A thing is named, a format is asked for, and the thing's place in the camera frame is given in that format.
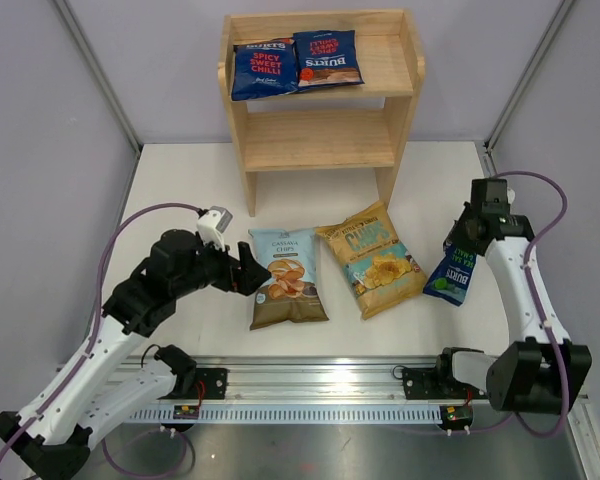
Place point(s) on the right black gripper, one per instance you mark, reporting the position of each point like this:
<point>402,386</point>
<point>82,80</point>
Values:
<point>455,237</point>

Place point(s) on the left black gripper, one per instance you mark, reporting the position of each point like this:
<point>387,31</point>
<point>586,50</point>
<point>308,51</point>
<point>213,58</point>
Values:
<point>245,274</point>

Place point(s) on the blue green Burts vinegar bag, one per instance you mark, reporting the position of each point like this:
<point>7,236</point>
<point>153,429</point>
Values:
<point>451,279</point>

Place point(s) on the blue Burts chilli bag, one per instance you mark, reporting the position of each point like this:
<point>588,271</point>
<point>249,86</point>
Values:
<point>326,58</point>
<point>265,69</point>

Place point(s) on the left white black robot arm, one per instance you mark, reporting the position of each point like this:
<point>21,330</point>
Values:
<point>55,434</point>

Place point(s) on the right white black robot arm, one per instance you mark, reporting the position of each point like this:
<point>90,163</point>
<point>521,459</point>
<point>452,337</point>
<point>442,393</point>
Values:
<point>542,370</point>

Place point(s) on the light blue cassava chips bag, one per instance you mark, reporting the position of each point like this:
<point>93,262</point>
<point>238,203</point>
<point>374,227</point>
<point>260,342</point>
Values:
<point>291,294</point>

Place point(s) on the yellow kettle chips bag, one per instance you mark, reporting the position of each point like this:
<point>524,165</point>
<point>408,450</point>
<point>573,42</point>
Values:
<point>379,268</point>

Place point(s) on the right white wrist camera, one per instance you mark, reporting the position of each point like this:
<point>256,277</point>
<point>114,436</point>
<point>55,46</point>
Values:
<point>511,195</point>

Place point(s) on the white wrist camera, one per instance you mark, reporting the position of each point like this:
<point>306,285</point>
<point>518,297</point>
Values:
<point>212,225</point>
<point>511,195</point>

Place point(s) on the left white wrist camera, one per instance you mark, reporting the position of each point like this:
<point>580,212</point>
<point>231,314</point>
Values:
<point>212,225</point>

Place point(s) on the right aluminium frame post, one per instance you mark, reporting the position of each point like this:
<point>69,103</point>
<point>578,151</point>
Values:
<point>530,70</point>

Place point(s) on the aluminium frame post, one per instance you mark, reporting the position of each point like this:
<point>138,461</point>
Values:
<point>83,45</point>
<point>530,70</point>

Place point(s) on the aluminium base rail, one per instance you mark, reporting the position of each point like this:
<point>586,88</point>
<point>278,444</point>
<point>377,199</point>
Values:
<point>286,390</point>

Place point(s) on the left aluminium frame post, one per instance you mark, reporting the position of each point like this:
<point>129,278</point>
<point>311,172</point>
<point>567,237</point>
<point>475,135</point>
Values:
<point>83,45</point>

